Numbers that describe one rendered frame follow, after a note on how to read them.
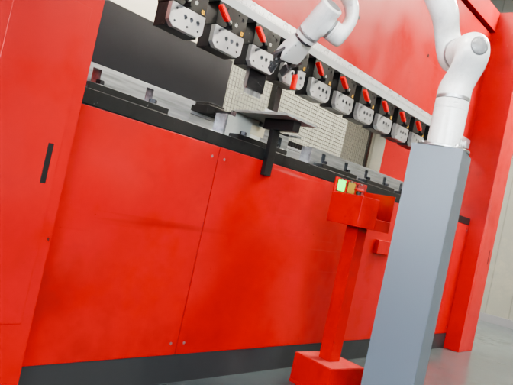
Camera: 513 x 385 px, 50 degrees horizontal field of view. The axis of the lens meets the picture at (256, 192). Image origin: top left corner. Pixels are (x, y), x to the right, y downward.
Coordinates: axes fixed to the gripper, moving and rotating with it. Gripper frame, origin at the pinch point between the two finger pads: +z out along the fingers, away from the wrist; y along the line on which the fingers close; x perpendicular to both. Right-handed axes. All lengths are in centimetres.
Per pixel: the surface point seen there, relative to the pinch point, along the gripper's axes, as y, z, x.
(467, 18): -179, -34, -71
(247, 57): 8.2, 4.5, -8.1
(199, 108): 7.7, 37.3, -12.1
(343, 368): -29, 53, 100
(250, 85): 2.4, 13.3, -3.3
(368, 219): -33, 15, 57
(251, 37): 7.5, -0.8, -14.2
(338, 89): -53, 7, -12
